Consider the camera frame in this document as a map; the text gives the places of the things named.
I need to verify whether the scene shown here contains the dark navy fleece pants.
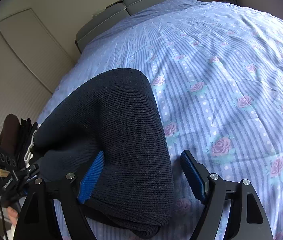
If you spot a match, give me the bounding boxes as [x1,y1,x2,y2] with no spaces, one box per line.
[32,68,174,239]

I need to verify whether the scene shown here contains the person's left hand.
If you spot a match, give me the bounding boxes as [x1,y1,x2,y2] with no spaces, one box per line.
[7,207,18,226]

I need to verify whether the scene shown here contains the folded white garment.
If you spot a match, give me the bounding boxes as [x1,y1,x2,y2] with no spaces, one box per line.
[24,130,37,163]

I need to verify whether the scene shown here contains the stack of folded dark clothes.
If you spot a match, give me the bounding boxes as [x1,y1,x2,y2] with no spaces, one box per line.
[0,114,38,170]

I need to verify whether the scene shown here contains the cream sliding closet doors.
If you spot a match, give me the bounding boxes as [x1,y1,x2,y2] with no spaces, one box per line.
[0,9,75,132]

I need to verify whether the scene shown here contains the blue floral striped bedspread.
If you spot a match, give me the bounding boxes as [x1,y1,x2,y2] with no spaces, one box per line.
[38,0,283,239]

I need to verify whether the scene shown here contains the grey padded headboard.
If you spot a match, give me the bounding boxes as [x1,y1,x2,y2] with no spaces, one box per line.
[75,0,167,52]

